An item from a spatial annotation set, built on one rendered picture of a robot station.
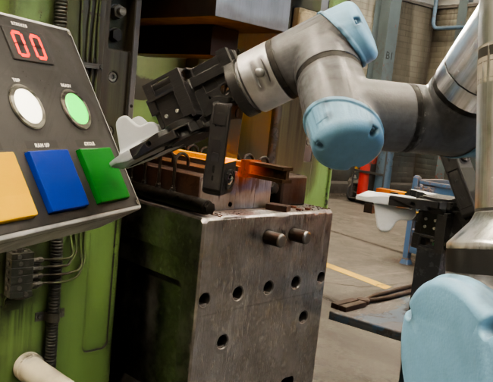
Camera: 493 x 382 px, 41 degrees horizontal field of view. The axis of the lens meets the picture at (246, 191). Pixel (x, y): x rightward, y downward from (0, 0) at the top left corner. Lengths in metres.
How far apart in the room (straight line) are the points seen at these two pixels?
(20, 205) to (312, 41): 0.36
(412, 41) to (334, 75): 9.94
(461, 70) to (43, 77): 0.50
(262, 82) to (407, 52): 9.80
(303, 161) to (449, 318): 1.30
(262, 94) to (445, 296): 0.45
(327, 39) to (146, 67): 1.02
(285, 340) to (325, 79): 0.82
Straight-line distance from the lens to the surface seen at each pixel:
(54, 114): 0.85
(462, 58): 0.68
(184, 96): 0.78
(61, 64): 0.92
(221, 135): 0.77
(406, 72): 10.52
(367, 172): 8.72
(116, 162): 0.85
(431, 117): 0.71
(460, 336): 0.35
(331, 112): 0.65
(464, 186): 1.00
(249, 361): 1.33
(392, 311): 1.58
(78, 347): 1.31
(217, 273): 1.19
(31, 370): 1.21
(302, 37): 0.74
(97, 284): 1.29
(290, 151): 1.59
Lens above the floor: 1.11
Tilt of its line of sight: 7 degrees down
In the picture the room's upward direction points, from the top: 6 degrees clockwise
